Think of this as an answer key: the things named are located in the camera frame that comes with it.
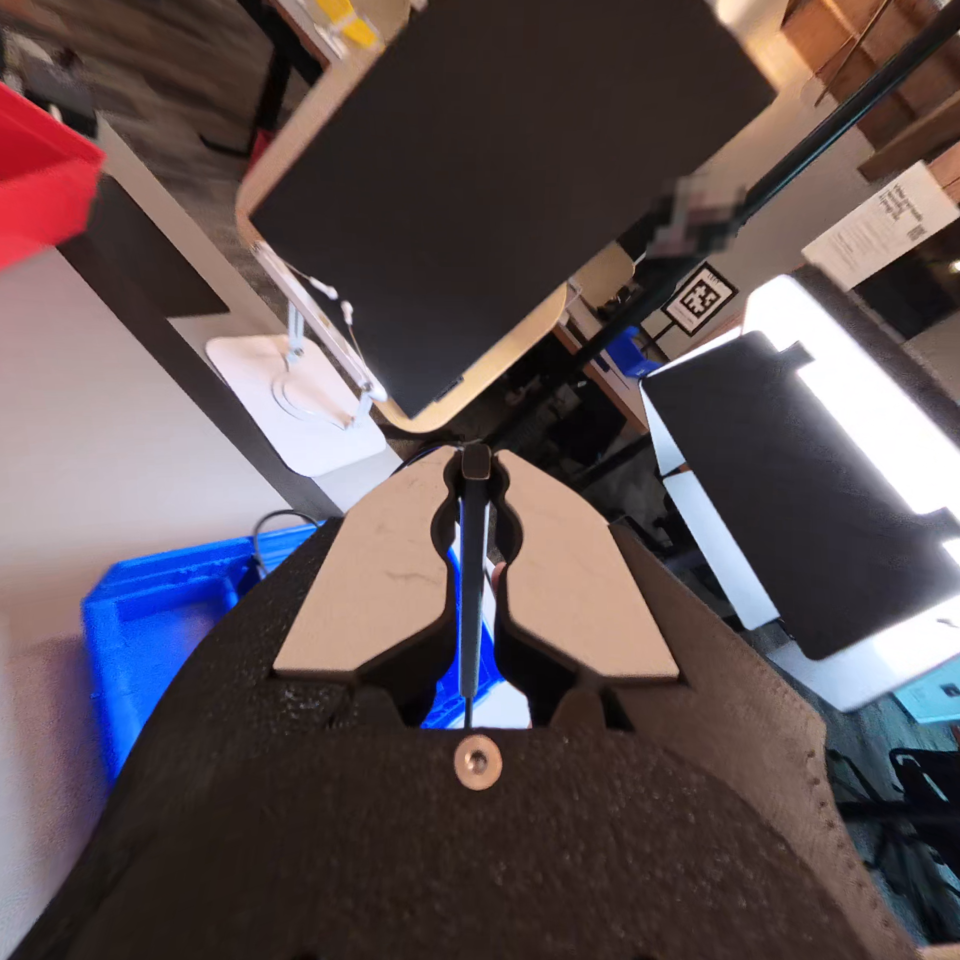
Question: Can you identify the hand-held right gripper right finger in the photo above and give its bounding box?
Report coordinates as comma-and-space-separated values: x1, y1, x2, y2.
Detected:
491, 448, 681, 710

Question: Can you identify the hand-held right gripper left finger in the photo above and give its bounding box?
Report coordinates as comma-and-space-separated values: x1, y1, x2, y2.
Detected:
272, 444, 462, 710

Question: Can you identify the blue plastic bin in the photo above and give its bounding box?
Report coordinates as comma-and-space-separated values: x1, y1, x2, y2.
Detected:
81, 519, 500, 785
603, 326, 667, 380

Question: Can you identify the black board with wooden rim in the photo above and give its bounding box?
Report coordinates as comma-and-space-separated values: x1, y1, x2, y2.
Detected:
234, 0, 779, 435

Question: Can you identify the red plastic bin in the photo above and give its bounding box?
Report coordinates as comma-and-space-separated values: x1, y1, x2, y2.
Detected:
0, 81, 108, 271

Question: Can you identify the wooden table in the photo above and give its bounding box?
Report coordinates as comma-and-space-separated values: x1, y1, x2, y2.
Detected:
553, 285, 655, 435

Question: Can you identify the black panel with white rim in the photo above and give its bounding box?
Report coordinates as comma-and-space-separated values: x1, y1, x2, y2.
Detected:
639, 328, 960, 714

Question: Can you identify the white tablet stand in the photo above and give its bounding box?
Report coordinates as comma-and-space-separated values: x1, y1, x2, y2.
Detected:
204, 238, 391, 478

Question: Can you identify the black and white tag marker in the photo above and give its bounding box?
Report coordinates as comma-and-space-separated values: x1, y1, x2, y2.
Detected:
661, 261, 740, 336

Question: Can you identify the white paper sign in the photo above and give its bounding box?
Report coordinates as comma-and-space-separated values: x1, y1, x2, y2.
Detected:
801, 159, 960, 292

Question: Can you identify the wooden desk with black legs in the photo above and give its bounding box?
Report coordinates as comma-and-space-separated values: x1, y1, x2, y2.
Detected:
201, 0, 354, 160

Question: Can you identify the black metal pole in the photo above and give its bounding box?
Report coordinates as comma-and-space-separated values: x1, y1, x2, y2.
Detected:
480, 3, 960, 451

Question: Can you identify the yellow box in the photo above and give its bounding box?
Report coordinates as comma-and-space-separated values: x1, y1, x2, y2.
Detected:
315, 0, 380, 54

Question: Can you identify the thin black cable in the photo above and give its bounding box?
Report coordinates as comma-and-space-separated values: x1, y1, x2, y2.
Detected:
249, 508, 325, 575

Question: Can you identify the black folding frame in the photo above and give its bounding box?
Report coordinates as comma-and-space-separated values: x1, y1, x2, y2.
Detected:
825, 746, 960, 946

